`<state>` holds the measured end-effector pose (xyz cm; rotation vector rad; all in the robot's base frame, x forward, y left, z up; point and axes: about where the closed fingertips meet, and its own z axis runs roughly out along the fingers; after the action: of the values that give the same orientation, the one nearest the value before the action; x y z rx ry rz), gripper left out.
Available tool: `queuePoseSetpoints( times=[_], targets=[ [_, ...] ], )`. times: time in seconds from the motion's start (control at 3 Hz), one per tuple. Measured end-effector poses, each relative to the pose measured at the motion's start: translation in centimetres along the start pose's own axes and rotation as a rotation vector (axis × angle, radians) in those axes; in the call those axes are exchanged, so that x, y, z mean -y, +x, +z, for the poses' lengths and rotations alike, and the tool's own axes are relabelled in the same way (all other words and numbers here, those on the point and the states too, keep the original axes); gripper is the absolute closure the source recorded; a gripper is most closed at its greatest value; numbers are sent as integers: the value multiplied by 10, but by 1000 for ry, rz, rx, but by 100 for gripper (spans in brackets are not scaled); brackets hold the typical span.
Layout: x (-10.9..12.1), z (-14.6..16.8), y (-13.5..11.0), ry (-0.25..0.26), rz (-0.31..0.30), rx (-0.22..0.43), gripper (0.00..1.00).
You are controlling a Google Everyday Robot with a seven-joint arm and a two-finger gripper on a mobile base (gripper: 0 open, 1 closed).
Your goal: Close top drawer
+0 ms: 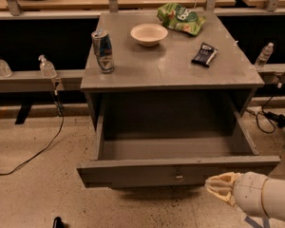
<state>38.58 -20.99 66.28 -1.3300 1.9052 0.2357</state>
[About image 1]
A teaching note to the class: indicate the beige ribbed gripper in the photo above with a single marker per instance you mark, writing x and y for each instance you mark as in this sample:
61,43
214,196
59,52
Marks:
249,192

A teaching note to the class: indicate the grey top drawer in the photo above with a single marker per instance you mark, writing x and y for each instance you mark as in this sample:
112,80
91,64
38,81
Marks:
182,143

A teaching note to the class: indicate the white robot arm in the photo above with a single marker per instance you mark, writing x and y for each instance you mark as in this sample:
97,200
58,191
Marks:
254,194

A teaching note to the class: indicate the grey wooden drawer cabinet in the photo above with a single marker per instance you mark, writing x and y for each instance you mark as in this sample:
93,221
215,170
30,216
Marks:
168,65

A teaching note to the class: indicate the black snack packet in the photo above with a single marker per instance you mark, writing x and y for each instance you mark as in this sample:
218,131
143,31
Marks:
205,55

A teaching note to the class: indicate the clear water bottle right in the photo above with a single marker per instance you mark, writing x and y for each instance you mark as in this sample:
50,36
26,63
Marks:
264,56

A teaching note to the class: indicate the white ceramic bowl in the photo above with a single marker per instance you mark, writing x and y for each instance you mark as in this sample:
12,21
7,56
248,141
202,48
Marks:
148,35

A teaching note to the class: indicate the black object bottom edge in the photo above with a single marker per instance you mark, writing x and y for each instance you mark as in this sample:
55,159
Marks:
57,223

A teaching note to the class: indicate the green chip bag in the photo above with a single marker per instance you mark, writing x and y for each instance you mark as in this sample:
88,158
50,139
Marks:
177,17

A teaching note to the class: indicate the crushed blue silver can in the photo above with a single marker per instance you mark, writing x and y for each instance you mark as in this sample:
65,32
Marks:
103,50

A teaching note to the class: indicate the clear bottle with pump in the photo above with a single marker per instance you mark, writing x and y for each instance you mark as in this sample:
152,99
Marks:
47,67

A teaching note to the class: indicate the clear bottle far left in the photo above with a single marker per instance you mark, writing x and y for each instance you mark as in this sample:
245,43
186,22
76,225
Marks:
5,70

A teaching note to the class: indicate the grey metal shelf rail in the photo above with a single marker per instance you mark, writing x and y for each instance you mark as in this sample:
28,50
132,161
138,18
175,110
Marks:
34,81

